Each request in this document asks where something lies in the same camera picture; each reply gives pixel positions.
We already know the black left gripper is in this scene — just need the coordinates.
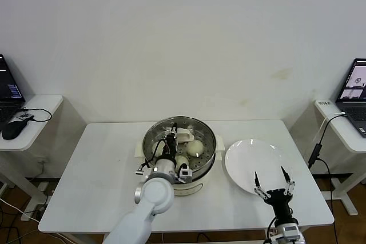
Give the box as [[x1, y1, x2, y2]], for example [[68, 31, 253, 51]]
[[165, 125, 179, 161]]

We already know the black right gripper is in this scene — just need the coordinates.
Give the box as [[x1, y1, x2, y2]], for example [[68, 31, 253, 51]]
[[253, 165, 296, 223]]

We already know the stainless steel steamer basket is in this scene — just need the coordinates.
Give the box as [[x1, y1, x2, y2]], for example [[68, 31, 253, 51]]
[[142, 117, 217, 179]]

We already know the white round plate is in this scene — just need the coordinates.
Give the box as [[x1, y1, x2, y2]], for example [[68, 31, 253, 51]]
[[225, 139, 294, 198]]

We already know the cream electric cooking pot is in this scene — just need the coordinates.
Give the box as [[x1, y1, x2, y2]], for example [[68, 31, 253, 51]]
[[134, 134, 225, 198]]

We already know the white work table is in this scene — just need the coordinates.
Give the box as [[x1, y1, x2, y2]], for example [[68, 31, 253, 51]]
[[38, 120, 335, 235]]

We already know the white side table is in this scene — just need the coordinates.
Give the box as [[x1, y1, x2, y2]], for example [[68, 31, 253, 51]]
[[0, 94, 65, 222], [314, 99, 366, 217]]

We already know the grey laptop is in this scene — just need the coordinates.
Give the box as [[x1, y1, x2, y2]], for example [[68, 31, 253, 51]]
[[335, 58, 366, 139]]

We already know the small black usb hub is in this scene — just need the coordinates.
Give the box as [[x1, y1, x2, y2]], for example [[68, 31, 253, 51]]
[[17, 111, 35, 121]]

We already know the black computer mouse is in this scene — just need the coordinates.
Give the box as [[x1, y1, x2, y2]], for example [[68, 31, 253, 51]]
[[1, 119, 29, 141]]

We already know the black laptop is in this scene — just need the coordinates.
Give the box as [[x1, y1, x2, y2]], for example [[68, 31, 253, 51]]
[[0, 53, 26, 131]]

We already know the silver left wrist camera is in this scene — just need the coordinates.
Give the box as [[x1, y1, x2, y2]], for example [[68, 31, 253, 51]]
[[176, 163, 193, 184]]

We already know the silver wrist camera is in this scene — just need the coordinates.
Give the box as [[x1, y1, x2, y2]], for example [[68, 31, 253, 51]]
[[176, 163, 193, 184], [274, 223, 300, 241]]

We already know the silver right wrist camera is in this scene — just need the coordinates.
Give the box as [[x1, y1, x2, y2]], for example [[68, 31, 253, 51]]
[[274, 223, 300, 241]]

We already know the black cable with adapter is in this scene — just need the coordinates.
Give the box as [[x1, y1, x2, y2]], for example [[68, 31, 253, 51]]
[[308, 111, 348, 244]]

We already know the thin black looped cable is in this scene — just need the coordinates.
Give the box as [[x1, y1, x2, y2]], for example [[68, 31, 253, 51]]
[[19, 107, 53, 123]]

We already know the white floor cable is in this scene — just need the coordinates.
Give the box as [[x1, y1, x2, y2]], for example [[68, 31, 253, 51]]
[[0, 198, 41, 224]]

